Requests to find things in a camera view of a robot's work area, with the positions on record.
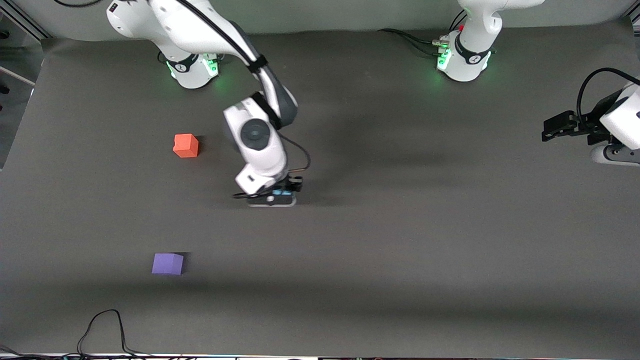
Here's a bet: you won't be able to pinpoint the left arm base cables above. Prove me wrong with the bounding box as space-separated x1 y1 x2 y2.
377 10 468 57

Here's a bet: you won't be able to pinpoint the orange block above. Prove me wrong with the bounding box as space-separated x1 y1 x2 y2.
173 133 200 159

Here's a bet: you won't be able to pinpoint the looped black cable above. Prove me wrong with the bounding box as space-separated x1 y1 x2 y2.
76 309 151 358

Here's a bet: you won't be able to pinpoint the aluminium frame rail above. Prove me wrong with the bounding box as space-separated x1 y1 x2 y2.
0 0 52 42

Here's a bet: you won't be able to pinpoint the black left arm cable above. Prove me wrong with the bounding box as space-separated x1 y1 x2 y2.
576 67 640 126

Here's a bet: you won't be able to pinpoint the purple block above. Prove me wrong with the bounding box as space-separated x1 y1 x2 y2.
151 252 185 276

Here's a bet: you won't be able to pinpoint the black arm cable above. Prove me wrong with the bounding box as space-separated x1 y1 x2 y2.
576 67 640 126
177 0 312 200

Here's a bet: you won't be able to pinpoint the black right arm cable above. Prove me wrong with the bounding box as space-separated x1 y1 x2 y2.
177 0 312 200

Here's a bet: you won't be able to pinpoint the dark grey table mat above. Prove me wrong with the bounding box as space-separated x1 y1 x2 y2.
0 17 640 357

